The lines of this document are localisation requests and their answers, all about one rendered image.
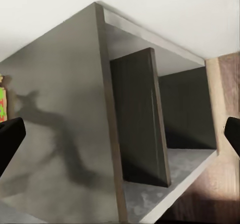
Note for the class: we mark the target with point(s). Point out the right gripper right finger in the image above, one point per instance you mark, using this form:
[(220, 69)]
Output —
[(232, 133)]

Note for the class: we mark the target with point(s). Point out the desk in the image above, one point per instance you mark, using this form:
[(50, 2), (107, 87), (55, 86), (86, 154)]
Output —
[(119, 122)]

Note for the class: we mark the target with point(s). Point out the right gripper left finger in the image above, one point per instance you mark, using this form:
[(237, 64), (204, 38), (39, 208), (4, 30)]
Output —
[(12, 133)]

